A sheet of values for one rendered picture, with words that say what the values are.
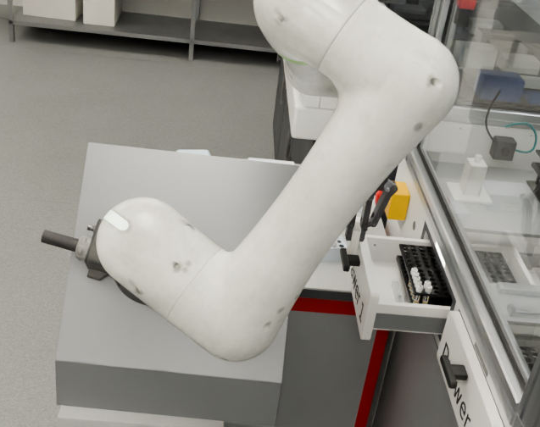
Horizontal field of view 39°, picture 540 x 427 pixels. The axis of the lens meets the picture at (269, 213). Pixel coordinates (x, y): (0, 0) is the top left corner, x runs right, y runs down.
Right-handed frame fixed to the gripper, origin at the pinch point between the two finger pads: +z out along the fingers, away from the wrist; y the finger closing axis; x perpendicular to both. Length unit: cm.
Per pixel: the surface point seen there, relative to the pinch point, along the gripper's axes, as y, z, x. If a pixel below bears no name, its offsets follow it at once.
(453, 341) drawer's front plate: -15.4, 3.2, 26.1
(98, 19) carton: 118, 74, -381
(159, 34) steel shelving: 76, 78, -375
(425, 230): -17.1, 2.1, -9.8
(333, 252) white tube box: 0.3, 14.6, -18.0
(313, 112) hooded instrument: 3, 4, -77
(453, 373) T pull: -12.8, 2.3, 35.7
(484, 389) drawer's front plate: -16.3, 0.7, 40.9
